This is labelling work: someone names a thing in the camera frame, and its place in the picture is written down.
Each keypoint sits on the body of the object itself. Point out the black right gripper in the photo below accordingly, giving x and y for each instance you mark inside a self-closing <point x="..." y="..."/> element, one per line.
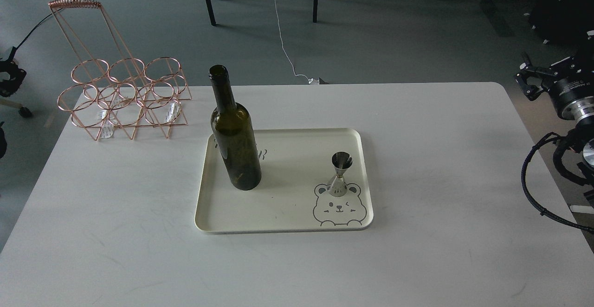
<point x="571" y="95"/>

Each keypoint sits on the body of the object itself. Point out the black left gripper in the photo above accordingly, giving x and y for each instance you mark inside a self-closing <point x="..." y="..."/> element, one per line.
<point x="12" y="76"/>

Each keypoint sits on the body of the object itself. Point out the silver steel jigger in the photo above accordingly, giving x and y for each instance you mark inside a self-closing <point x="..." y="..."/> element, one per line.
<point x="341" y="161"/>

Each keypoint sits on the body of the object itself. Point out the dark green wine bottle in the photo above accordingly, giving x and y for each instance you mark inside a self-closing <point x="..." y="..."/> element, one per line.
<point x="232" y="129"/>

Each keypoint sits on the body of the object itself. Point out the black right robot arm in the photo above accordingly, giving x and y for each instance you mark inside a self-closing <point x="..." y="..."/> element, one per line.
<point x="578" y="140"/>

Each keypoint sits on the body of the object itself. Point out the left chair caster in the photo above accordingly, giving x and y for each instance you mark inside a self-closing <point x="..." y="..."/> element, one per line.
<point x="22" y="110"/>

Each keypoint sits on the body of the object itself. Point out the cream bear print tray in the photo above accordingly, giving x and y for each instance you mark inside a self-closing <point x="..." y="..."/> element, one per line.
<point x="293" y="194"/>

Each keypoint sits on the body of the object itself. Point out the rose gold wire bottle rack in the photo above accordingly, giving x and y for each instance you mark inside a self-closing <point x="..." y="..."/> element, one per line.
<point x="126" y="94"/>

